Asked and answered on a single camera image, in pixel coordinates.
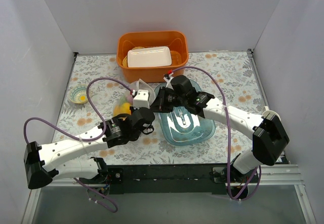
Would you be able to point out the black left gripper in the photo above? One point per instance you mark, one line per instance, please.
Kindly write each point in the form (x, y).
(137, 110)

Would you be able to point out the clear zip top bag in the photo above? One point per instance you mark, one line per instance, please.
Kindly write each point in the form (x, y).
(138, 85)

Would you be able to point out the purple eggplant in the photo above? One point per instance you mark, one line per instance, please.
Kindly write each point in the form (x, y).
(129, 99)

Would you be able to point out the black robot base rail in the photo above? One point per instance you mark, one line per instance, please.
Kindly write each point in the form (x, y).
(165, 178)

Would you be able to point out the white rectangular dish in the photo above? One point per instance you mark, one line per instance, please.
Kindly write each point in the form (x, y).
(149, 57)

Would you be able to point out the white plastic cup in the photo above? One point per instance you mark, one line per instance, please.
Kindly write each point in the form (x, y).
(266, 111)

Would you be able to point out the clear blue plastic tray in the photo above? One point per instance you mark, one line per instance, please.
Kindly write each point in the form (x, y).
(181, 128)

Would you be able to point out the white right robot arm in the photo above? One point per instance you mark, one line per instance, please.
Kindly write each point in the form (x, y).
(266, 131)

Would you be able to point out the yellow peach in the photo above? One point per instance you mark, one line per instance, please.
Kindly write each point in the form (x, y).
(116, 111)

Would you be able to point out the yellow lemon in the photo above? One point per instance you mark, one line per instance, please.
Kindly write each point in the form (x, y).
(125, 108)

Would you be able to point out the green custard apple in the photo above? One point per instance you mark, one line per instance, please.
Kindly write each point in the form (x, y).
(123, 99)

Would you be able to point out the orange plastic basket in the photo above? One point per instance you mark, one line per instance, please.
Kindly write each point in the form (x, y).
(174, 40)

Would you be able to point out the yellow plate in basket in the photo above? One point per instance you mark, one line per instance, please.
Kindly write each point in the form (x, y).
(125, 60)

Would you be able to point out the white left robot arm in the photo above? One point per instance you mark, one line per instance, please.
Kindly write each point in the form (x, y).
(47, 162)

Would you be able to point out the small patterned bowl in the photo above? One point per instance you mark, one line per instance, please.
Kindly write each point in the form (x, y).
(78, 94)

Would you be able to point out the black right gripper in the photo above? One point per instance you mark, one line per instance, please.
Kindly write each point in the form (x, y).
(161, 100)

